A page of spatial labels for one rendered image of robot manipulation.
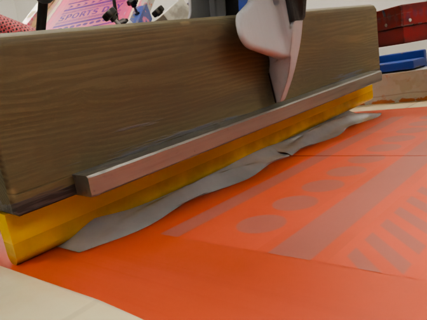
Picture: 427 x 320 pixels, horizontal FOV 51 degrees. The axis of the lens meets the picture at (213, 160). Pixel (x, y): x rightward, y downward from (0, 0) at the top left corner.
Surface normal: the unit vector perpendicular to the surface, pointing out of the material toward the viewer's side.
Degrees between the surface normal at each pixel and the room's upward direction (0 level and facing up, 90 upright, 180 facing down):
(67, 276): 0
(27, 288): 0
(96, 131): 92
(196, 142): 92
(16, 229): 92
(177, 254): 0
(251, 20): 84
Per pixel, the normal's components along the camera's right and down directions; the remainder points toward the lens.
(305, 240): -0.17, -0.97
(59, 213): 0.75, 0.04
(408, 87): -0.65, 0.26
